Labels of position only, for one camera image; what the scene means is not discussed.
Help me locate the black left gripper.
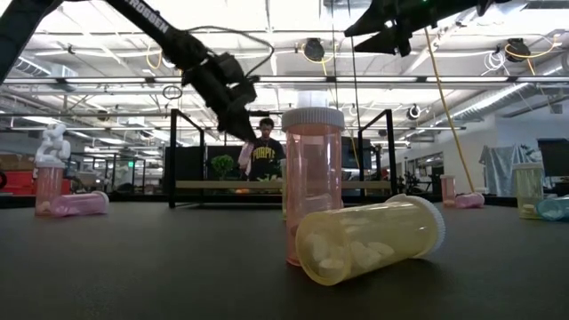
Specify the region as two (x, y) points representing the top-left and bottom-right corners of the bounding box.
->
(181, 52), (259, 142)

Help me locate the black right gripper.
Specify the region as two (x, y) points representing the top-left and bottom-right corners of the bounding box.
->
(344, 0), (485, 58)

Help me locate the purple pill bottle white cap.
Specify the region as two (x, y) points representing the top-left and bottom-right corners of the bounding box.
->
(49, 190), (110, 219)
(237, 140), (256, 177)
(453, 191), (486, 210)

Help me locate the yellow pill bottle white cap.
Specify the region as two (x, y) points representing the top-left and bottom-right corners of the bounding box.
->
(294, 193), (447, 287)
(511, 162), (545, 220)
(279, 158), (289, 222)

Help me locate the pink pill bottle white cap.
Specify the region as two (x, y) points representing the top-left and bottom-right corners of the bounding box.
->
(34, 160), (67, 218)
(439, 173), (457, 208)
(281, 106), (346, 268)

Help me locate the teal pill bottle white cap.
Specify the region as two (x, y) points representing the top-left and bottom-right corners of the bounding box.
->
(534, 196), (569, 222)

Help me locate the person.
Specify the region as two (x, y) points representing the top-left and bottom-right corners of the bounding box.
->
(242, 116), (288, 182)

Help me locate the small green potted plant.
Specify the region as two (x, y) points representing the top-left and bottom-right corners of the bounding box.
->
(210, 154), (236, 181)

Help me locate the black partition panel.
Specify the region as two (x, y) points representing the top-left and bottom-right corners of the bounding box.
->
(163, 145), (244, 182)

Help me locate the long ceiling light strip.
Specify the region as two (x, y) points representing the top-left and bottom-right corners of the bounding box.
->
(2, 75), (569, 84)

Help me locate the black table mat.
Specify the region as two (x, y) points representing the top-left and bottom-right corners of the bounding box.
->
(0, 202), (569, 320)

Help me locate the grey cloth cover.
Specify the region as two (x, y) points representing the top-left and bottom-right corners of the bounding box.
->
(478, 144), (541, 197)

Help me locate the white robot figure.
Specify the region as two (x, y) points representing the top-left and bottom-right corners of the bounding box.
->
(34, 123), (72, 164)

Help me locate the black monitor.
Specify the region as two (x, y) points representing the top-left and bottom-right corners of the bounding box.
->
(536, 137), (569, 178)

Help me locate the red cabinet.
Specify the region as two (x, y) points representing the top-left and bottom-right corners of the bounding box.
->
(0, 170), (72, 196)

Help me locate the wooden shelf black frame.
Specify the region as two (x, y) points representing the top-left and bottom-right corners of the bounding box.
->
(167, 108), (397, 210)

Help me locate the silver ventilation duct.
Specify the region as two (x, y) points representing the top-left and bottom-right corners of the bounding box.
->
(437, 82), (569, 124)
(12, 57), (79, 77)

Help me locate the orange hanging cable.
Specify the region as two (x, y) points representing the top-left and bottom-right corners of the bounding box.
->
(421, 26), (477, 195)

